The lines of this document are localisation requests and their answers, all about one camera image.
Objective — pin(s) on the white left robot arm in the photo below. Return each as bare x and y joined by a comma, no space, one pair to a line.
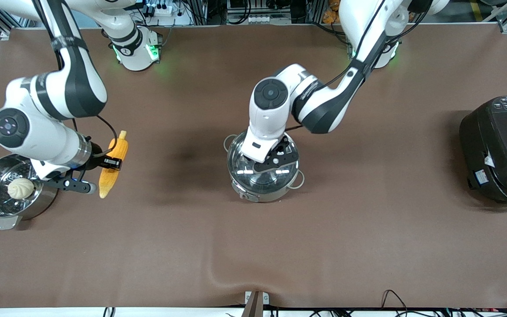
324,105

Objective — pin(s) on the white power strip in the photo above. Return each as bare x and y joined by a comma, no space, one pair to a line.
267,20

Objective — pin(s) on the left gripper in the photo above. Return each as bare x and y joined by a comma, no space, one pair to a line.
280,148

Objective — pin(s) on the glass lid with copper knob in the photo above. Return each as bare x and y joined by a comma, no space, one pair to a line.
244,174

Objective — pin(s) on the power strip with plugs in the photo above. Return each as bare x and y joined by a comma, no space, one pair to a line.
160,9

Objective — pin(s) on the black rice cooker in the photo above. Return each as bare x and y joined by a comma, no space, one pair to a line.
495,149

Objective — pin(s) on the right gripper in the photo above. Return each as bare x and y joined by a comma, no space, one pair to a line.
96,155

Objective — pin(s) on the brown table mat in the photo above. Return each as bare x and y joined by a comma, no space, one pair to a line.
253,246

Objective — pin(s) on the yellow corn cob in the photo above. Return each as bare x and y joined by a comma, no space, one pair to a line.
121,147

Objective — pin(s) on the metal clamp bracket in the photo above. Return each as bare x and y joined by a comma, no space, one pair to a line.
256,301

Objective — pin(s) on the white steamed bun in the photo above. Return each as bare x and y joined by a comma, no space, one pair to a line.
20,188

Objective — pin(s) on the bag of orange snacks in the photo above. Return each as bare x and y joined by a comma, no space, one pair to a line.
330,13

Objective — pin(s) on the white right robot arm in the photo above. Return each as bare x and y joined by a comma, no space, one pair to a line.
77,83

